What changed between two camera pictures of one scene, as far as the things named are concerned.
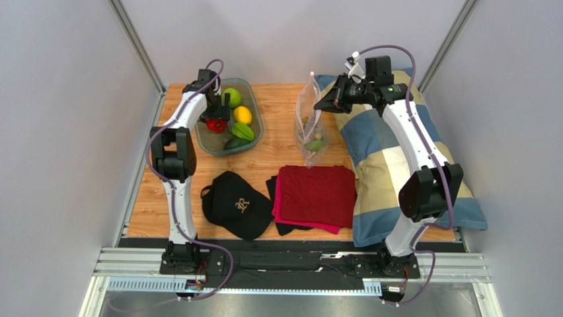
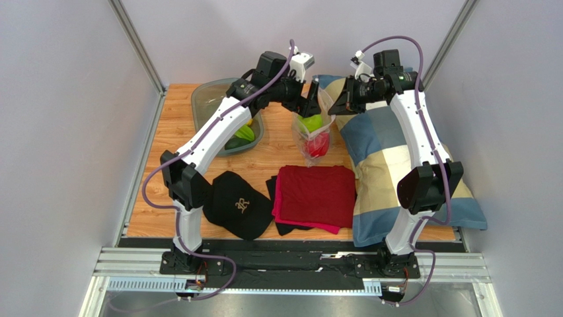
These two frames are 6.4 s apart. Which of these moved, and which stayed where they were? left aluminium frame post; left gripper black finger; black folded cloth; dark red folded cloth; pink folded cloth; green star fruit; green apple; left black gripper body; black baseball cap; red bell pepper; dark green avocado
Moved: green apple; left black gripper body; left gripper black finger; red bell pepper
Stayed: left aluminium frame post; pink folded cloth; dark red folded cloth; black baseball cap; green star fruit; black folded cloth; dark green avocado
